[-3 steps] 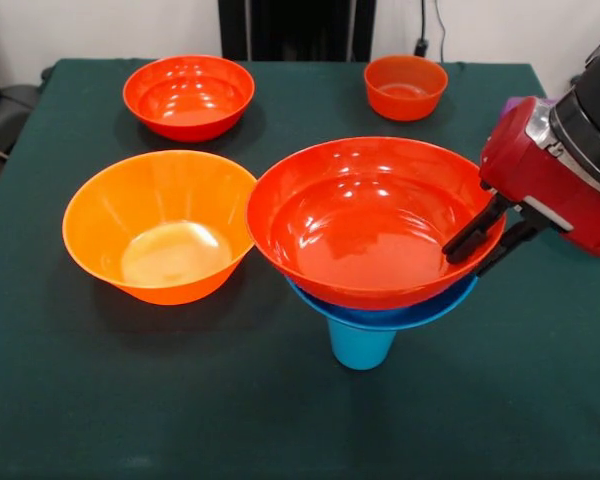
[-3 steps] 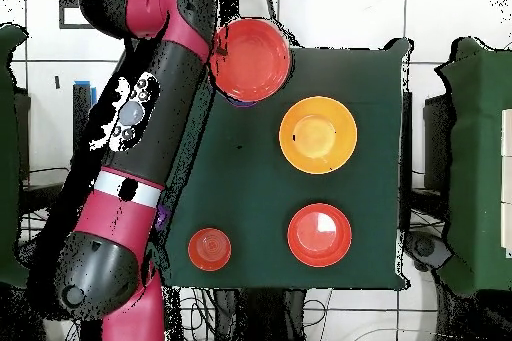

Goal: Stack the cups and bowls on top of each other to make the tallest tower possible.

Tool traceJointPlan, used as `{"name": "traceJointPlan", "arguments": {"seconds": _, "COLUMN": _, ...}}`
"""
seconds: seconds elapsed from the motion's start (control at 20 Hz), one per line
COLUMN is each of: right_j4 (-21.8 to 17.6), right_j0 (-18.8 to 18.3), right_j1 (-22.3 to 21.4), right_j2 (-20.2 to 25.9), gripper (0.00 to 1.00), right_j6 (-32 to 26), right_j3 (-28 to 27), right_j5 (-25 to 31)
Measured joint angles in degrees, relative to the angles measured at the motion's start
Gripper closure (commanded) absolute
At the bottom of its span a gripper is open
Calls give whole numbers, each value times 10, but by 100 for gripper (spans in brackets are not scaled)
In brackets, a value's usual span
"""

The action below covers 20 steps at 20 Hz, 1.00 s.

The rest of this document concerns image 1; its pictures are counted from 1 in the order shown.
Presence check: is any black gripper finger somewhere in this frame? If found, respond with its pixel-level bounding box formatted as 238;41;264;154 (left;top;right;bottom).
441;192;511;265
474;203;549;279

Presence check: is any large yellow-orange bowl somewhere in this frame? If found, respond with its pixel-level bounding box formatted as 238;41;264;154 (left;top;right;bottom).
61;149;259;306

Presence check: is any large blue bowl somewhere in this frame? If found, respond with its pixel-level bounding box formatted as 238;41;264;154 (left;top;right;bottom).
284;273;480;331

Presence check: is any black cable with plug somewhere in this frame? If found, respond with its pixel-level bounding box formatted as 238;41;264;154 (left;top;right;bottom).
412;0;447;64

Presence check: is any dark green table cloth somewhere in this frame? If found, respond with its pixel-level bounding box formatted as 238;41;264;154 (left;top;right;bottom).
0;57;600;480

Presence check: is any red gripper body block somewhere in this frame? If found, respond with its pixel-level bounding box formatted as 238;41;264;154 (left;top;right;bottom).
478;96;600;259

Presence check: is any purple cup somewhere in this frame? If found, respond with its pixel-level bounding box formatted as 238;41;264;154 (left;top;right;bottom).
500;96;561;120

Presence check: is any large orange bowl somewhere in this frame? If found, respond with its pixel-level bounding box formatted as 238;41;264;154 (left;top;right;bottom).
122;54;256;144
244;136;507;311

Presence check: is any blue cup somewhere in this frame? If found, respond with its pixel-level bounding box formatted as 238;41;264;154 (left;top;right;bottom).
327;318;397;372

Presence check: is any small orange bowl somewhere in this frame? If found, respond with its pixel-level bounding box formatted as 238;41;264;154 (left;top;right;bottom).
363;54;450;123

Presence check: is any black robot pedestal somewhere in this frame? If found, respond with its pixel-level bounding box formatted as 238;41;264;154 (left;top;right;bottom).
217;0;377;62

